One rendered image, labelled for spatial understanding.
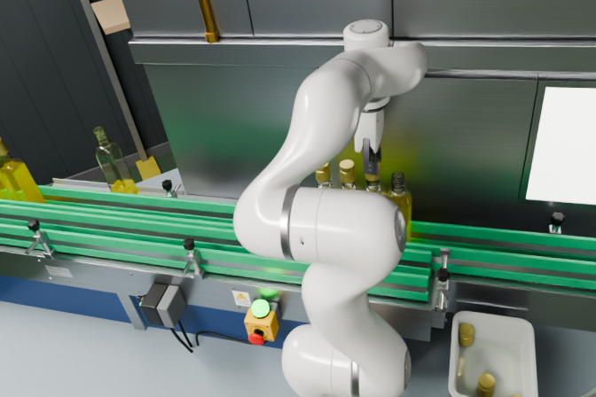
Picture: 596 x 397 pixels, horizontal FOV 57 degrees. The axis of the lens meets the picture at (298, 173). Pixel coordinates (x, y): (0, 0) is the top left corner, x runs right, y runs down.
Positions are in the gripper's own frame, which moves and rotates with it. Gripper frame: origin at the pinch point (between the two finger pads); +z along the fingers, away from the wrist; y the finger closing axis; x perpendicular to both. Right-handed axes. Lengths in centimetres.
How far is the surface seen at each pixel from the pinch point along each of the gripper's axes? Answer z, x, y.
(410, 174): 12.9, 6.9, -12.1
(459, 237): 24.7, 19.9, -3.7
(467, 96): -10.1, 19.1, -12.1
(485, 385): 36, 27, 28
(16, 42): 35, -217, -125
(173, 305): 36, -50, 21
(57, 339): 60, -96, 24
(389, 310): 32.1, 5.5, 15.4
